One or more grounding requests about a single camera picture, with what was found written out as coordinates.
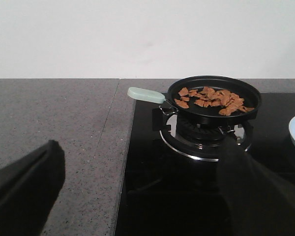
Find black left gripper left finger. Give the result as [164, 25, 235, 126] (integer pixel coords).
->
[0, 140, 65, 236]

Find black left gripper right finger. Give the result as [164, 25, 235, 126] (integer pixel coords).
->
[216, 137, 295, 236]

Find black frying pan mint handle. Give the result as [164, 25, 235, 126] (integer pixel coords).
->
[127, 76, 261, 126]

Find brown meat slices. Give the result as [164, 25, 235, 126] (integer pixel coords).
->
[174, 87, 255, 116]

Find left black burner with grate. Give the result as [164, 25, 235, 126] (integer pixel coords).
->
[152, 106, 253, 162]

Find black glass gas stove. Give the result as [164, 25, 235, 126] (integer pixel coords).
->
[115, 92, 295, 236]

